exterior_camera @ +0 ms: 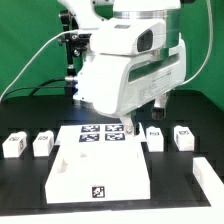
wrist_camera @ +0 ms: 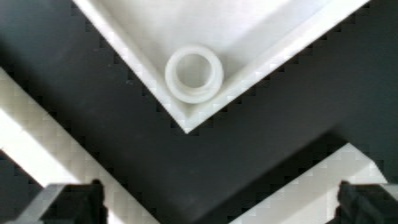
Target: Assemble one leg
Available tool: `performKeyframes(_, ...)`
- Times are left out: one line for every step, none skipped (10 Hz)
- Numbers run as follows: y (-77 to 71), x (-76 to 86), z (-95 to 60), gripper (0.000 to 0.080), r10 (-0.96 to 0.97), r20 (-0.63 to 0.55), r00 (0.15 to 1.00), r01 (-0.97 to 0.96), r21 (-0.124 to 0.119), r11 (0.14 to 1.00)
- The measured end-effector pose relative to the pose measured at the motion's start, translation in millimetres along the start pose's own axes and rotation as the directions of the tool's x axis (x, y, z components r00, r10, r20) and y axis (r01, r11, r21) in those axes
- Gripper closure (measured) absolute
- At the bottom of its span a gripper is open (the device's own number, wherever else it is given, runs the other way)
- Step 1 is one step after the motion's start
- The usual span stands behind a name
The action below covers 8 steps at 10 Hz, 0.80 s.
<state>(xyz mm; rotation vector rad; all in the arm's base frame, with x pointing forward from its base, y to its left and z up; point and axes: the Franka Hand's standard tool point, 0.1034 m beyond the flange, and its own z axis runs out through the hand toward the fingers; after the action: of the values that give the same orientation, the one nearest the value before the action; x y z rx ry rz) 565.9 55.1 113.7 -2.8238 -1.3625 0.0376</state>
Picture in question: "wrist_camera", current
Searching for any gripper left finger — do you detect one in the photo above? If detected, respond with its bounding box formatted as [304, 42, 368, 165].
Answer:
[12, 179, 108, 224]

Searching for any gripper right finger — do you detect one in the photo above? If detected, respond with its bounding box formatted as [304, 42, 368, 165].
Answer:
[325, 181, 398, 224]

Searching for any white square tabletop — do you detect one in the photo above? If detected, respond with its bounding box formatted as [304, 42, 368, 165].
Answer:
[73, 0, 370, 132]

